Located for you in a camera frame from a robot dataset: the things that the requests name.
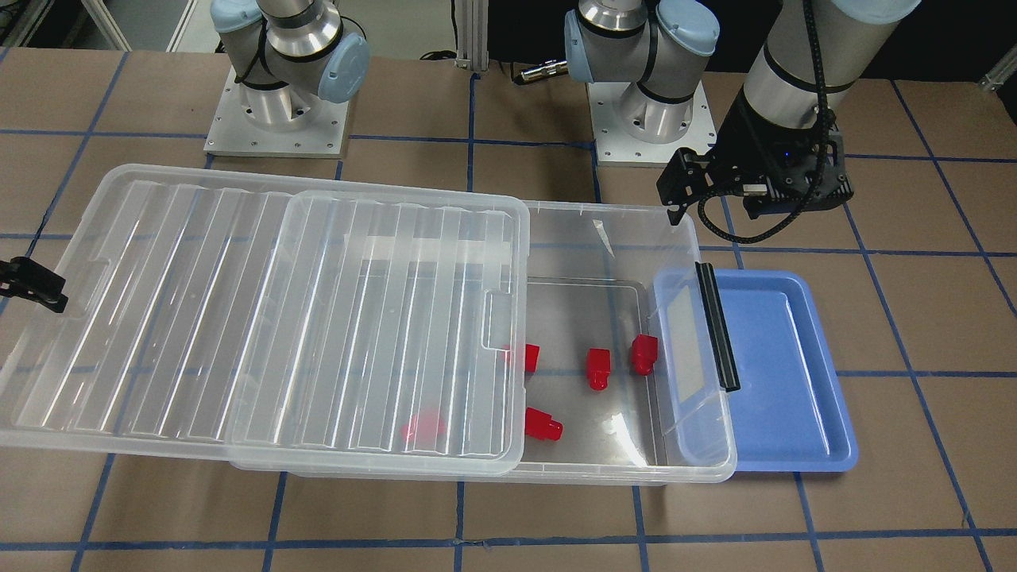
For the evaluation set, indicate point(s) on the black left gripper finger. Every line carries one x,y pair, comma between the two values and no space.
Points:
677,214

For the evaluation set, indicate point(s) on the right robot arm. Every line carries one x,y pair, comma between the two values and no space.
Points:
63,108

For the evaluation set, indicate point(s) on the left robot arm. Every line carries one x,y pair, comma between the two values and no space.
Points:
812,56

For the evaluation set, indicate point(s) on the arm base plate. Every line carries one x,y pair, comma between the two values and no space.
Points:
631,130
283,123

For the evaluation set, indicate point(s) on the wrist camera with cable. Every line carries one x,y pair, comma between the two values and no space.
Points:
775,176

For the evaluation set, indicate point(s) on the clear plastic box lid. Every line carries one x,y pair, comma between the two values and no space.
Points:
163,276

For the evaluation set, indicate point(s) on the aluminium frame post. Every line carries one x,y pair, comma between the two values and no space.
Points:
471,35

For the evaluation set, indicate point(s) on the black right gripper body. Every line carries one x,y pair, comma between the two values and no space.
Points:
32,284

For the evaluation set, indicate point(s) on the blue plastic tray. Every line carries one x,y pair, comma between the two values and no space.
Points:
789,413

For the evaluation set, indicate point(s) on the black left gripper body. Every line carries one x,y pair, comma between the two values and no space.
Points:
753,141

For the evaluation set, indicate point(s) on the clear plastic storage box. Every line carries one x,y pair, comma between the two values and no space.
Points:
604,342

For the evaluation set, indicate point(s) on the black box latch handle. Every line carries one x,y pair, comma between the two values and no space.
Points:
724,358

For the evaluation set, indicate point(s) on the red block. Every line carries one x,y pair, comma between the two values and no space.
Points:
529,357
644,354
542,425
424,430
599,366

